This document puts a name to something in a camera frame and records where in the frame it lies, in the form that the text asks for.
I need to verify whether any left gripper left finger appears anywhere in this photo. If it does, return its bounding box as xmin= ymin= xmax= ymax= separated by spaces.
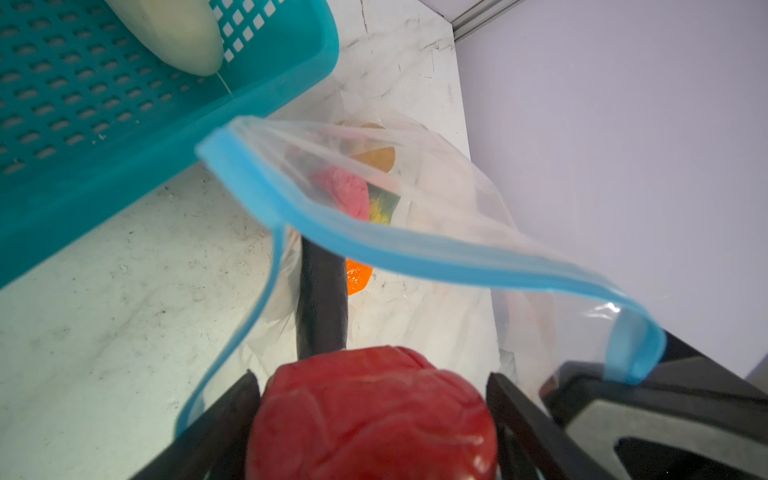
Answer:
xmin=132 ymin=372 xmax=261 ymax=480

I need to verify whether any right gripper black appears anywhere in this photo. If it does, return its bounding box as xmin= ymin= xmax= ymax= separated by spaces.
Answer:
xmin=539 ymin=335 xmax=767 ymax=479

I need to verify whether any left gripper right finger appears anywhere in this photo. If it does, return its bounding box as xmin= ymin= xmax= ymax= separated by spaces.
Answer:
xmin=486 ymin=373 xmax=612 ymax=480

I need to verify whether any red bell pepper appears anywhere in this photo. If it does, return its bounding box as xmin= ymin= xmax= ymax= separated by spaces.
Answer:
xmin=244 ymin=346 xmax=498 ymax=479

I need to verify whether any dark purple eggplant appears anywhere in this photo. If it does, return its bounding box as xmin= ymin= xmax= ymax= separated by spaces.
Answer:
xmin=296 ymin=237 xmax=348 ymax=360

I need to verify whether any orange tangerine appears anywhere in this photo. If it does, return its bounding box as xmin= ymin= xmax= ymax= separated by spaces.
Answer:
xmin=346 ymin=259 xmax=373 ymax=296

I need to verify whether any clear zip bag blue zipper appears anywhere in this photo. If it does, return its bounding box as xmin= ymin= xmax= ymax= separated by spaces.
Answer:
xmin=175 ymin=92 xmax=667 ymax=432

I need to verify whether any pink red dragon fruit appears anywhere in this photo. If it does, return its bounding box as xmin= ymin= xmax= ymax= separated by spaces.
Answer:
xmin=312 ymin=166 xmax=370 ymax=222

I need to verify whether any orange yellow mango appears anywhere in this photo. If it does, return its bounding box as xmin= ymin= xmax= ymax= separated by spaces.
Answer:
xmin=341 ymin=134 xmax=396 ymax=173

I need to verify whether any teal plastic basket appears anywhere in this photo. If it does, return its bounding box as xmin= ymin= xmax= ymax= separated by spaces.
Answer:
xmin=1 ymin=0 xmax=339 ymax=283

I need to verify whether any green yellow papaya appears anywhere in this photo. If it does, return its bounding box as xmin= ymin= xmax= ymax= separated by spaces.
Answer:
xmin=368 ymin=184 xmax=400 ymax=225

